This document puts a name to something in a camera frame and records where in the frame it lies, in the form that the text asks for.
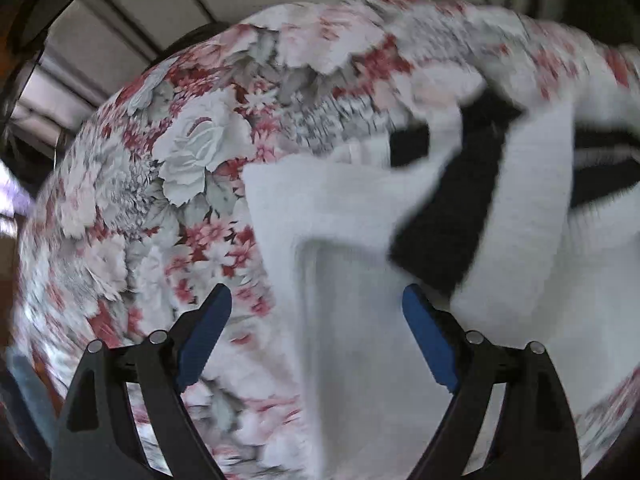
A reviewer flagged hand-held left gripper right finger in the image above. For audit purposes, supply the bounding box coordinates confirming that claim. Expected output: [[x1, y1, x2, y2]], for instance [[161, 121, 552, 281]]
[[402, 283, 583, 480]]

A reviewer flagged white sweater with black trim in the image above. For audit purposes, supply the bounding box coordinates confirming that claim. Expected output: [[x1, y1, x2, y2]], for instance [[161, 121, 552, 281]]
[[242, 79, 640, 480]]

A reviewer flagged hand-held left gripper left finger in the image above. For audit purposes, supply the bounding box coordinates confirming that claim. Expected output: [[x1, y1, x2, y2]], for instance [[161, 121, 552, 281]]
[[50, 283, 233, 480]]

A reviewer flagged floral blanket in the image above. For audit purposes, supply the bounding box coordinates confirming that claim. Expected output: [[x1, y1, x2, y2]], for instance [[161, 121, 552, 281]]
[[12, 0, 640, 480]]

